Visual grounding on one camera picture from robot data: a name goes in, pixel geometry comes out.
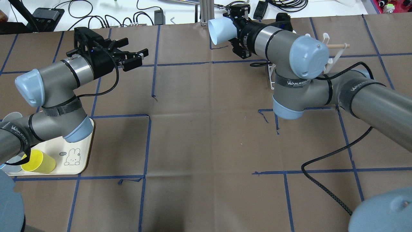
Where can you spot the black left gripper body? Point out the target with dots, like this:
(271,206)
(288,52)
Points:
(103,62)

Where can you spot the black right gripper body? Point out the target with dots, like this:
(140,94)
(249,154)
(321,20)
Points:
(248,33)

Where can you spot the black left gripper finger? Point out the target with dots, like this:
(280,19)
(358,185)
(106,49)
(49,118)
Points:
(132,60)
(112,44)

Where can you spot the light blue plastic cup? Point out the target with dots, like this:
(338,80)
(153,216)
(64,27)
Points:
(221,30)

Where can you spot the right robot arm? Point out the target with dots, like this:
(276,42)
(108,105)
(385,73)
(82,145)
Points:
(211,155)

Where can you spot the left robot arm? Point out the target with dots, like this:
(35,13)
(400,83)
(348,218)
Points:
(52,88)

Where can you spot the yellow plastic cup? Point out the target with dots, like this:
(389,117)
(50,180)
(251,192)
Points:
(39,162)

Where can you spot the black power adapter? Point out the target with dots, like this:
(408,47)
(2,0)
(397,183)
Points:
(159,17)

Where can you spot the cream bunny tray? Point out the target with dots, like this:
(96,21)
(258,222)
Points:
(71,158)

